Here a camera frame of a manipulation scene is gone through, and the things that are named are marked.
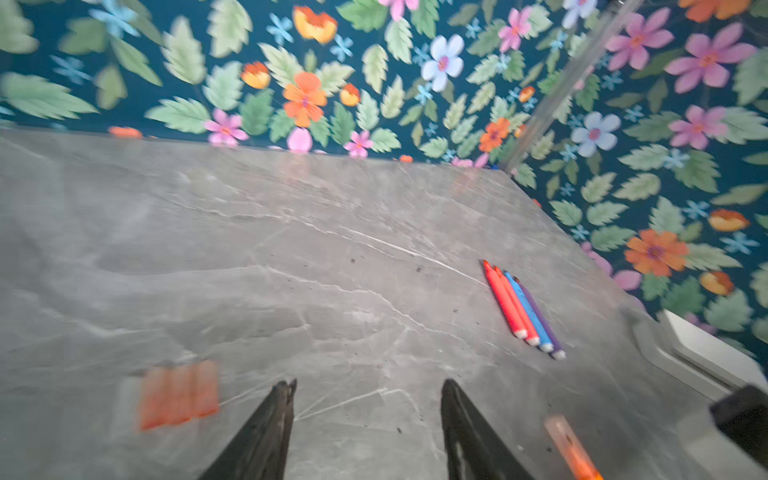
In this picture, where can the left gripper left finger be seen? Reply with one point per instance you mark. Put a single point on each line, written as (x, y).
(259, 450)

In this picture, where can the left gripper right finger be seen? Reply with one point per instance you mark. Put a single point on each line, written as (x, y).
(473, 448)

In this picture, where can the blue highlighter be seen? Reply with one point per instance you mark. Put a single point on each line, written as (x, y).
(546, 344)

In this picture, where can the purple highlighter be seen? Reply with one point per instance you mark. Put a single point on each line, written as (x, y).
(559, 352)

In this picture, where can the pink highlighter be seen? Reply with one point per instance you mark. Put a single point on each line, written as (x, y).
(519, 309)
(515, 324)

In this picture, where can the translucent white cap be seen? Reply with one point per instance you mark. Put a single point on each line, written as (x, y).
(127, 404)

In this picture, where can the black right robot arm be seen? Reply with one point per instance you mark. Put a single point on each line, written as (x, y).
(742, 418)

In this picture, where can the white box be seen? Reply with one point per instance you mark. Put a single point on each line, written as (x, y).
(694, 357)

